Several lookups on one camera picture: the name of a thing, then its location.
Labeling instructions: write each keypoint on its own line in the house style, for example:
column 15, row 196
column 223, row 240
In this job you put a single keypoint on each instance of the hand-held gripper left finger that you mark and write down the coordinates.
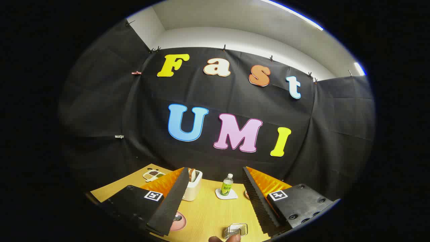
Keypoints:
column 171, row 205

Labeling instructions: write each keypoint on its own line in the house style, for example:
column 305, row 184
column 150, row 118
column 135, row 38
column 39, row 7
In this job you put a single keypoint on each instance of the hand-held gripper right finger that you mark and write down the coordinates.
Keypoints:
column 258, row 205

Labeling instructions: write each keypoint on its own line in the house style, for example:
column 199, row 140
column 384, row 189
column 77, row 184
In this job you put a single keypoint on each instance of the white plate with food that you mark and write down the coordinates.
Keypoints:
column 247, row 195

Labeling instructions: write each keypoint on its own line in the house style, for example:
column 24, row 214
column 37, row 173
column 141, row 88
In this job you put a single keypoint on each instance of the pink round plate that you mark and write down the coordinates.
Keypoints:
column 181, row 226

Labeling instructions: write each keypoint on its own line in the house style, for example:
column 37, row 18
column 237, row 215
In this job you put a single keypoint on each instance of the white toaster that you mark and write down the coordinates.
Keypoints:
column 193, row 192

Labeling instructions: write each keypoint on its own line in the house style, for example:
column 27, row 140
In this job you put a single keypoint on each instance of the white square coaster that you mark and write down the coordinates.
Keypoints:
column 232, row 196

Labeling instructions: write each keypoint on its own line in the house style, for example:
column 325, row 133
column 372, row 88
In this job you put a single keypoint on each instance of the white divided condiment tray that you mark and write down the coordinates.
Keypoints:
column 153, row 174

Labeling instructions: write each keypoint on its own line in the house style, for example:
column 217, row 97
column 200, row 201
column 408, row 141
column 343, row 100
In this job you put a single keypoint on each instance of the toast bread slice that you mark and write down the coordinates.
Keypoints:
column 194, row 175
column 190, row 174

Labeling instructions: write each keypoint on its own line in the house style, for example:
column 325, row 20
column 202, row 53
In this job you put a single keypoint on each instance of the green label drink bottle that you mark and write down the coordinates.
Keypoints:
column 227, row 186

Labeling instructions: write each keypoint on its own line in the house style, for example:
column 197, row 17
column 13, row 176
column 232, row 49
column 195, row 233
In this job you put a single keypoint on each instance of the row of black clips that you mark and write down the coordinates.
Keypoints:
column 224, row 48

